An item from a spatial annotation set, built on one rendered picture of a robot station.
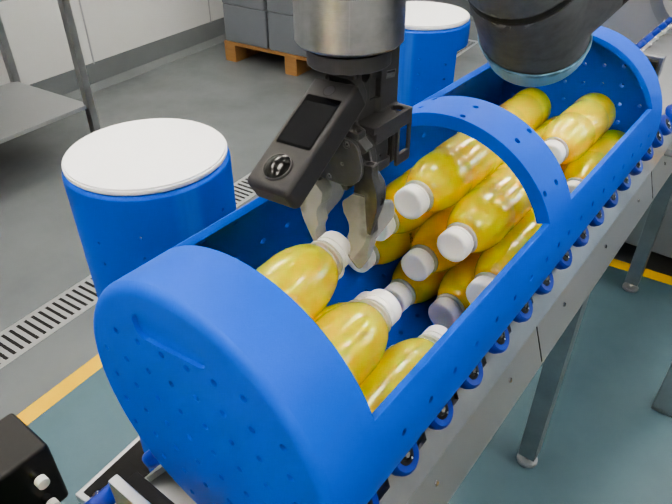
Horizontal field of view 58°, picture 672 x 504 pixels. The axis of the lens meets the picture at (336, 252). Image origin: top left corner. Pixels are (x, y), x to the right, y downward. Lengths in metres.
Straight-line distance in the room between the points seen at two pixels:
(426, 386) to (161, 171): 0.65
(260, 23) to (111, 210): 3.61
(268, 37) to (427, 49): 2.85
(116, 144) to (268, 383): 0.80
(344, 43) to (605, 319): 2.07
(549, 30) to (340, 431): 0.33
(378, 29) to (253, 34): 4.14
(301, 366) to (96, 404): 1.71
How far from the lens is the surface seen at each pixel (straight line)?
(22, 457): 0.70
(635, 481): 2.00
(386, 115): 0.56
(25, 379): 2.29
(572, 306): 1.07
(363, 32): 0.49
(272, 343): 0.43
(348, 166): 0.54
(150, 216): 1.02
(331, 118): 0.50
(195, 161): 1.06
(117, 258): 1.09
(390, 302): 0.59
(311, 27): 0.49
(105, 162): 1.10
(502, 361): 0.85
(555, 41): 0.53
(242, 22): 4.66
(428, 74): 1.83
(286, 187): 0.47
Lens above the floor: 1.51
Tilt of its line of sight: 36 degrees down
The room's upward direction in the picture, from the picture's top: straight up
